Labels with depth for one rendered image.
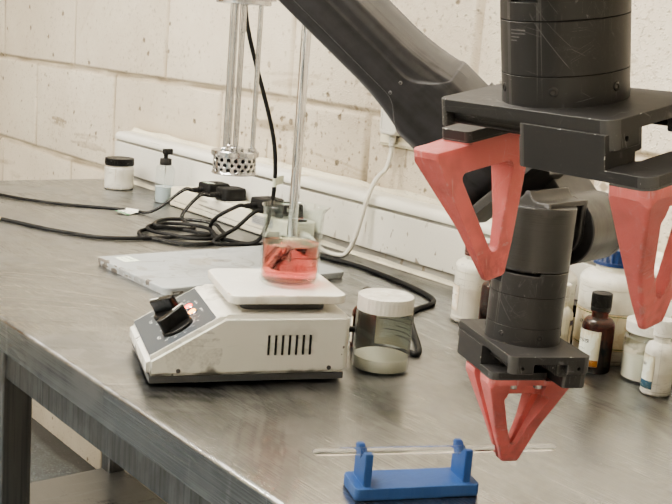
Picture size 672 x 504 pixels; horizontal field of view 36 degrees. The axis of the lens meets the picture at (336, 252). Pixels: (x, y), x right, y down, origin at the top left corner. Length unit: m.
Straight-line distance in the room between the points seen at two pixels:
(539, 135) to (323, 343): 0.60
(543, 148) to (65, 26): 2.31
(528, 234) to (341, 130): 1.02
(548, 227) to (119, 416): 0.44
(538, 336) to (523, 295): 0.03
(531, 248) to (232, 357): 0.36
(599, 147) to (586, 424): 0.60
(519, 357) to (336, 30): 0.27
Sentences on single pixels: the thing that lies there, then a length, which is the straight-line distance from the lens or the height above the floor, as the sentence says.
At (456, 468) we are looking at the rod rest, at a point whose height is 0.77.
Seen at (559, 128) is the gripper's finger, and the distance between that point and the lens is 0.45.
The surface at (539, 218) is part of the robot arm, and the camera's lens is 0.76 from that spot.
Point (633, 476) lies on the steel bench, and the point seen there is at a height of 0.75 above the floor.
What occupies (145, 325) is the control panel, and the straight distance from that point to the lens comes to 1.08.
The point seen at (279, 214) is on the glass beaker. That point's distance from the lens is 1.02.
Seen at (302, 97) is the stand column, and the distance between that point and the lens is 1.53.
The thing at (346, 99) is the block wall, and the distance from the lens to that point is 1.75.
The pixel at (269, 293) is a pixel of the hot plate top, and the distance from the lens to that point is 1.01.
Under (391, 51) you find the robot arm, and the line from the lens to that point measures 0.78.
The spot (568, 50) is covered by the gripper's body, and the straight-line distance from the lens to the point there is 0.46.
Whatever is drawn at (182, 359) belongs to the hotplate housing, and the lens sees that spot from 1.00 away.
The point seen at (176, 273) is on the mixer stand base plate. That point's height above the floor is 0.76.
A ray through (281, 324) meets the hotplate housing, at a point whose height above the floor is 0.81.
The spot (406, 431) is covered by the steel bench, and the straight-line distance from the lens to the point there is 0.93.
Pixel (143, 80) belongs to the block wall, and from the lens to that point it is 2.35.
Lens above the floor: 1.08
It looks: 11 degrees down
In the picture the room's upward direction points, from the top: 5 degrees clockwise
